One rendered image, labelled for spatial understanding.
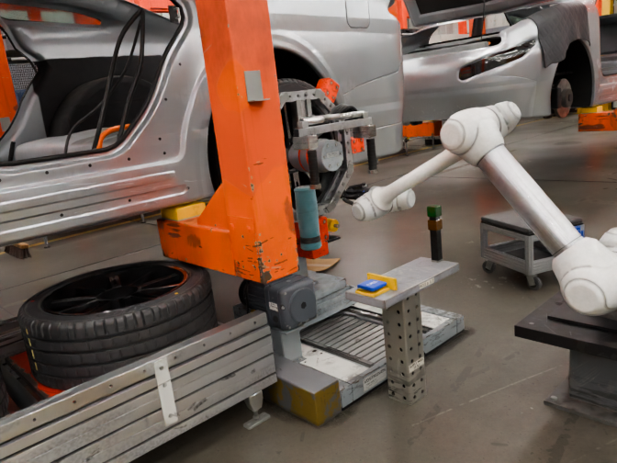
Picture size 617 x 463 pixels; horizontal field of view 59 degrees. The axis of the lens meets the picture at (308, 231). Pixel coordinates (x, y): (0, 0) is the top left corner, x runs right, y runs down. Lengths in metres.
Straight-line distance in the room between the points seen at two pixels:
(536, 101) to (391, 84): 1.89
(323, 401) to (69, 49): 2.82
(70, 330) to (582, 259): 1.52
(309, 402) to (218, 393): 0.31
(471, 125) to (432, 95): 2.93
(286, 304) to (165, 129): 0.81
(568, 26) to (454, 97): 1.01
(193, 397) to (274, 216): 0.62
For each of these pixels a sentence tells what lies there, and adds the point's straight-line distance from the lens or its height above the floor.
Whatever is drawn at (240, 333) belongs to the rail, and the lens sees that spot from 1.86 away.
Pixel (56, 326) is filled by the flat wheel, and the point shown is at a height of 0.50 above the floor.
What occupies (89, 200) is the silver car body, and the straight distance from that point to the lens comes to 2.02.
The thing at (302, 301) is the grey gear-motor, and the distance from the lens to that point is 2.11.
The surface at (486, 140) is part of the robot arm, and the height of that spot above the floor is 0.90.
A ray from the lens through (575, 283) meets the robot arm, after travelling 1.71.
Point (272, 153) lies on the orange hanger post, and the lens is 1.75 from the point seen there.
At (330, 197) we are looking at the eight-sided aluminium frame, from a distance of 2.47.
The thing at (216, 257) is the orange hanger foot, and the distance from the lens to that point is 1.97.
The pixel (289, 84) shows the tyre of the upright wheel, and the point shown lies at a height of 1.15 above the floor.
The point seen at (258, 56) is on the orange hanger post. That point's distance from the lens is 1.75.
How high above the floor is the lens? 1.09
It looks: 14 degrees down
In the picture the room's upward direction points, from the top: 7 degrees counter-clockwise
